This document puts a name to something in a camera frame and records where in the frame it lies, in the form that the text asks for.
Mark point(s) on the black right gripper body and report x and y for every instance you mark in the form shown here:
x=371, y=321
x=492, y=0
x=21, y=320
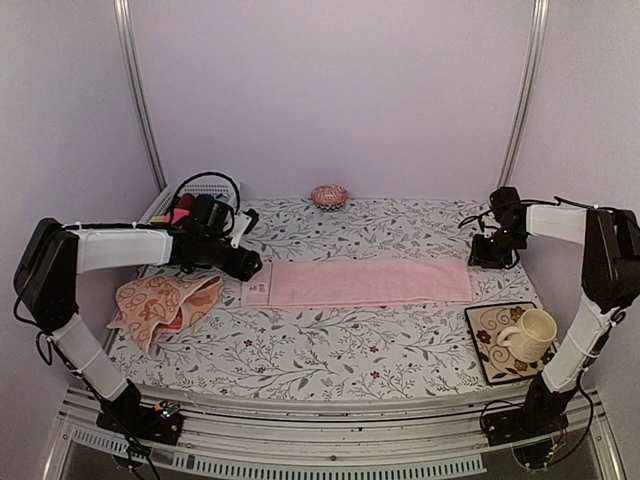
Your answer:
x=499, y=251

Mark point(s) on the pink towel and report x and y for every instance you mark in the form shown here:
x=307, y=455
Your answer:
x=175, y=215
x=358, y=283

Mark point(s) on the patterned ceramic bowl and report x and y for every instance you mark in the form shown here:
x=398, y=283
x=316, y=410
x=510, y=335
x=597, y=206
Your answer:
x=329, y=197

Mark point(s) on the orange patterned towel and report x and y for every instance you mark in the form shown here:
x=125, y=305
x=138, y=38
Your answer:
x=160, y=303

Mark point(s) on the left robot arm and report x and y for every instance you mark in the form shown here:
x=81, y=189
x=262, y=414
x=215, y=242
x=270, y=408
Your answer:
x=45, y=283

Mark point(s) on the left aluminium frame post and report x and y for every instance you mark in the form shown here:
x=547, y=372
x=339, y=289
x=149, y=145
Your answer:
x=125, y=32

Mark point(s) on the aluminium frame post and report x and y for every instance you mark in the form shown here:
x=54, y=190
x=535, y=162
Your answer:
x=533, y=56
x=125, y=32

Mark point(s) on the cream ceramic mug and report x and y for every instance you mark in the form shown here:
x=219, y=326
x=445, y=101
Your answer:
x=529, y=338

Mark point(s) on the dark red rolled towel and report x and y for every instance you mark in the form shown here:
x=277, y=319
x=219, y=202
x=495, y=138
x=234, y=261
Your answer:
x=185, y=202

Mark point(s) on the square floral plate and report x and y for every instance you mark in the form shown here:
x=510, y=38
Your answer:
x=493, y=333

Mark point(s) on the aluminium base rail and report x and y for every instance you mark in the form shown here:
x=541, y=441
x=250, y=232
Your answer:
x=227, y=437

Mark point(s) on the pink rolled towel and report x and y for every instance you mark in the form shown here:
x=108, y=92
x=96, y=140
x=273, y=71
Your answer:
x=175, y=215

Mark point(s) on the right aluminium frame post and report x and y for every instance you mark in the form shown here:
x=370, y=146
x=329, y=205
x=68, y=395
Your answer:
x=533, y=56

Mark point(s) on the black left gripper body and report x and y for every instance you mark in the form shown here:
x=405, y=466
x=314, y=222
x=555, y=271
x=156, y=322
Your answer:
x=240, y=268

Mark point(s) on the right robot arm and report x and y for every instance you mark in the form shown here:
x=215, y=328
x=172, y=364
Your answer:
x=609, y=238

